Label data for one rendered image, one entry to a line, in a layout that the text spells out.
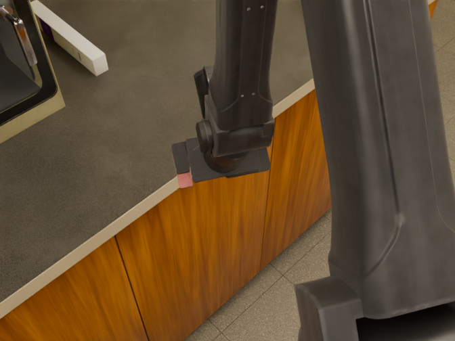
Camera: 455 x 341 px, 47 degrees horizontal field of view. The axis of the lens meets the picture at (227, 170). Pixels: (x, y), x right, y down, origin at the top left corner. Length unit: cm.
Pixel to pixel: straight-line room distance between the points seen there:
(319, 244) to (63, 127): 119
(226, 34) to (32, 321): 74
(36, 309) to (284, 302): 104
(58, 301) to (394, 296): 87
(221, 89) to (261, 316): 139
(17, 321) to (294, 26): 88
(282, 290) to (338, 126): 166
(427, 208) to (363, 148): 4
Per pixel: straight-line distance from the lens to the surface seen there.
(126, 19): 135
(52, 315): 110
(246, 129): 59
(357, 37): 25
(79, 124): 111
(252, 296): 189
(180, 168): 78
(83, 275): 106
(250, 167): 77
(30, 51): 96
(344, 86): 25
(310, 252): 199
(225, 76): 52
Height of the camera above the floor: 172
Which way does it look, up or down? 52 degrees down
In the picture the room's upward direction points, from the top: straight up
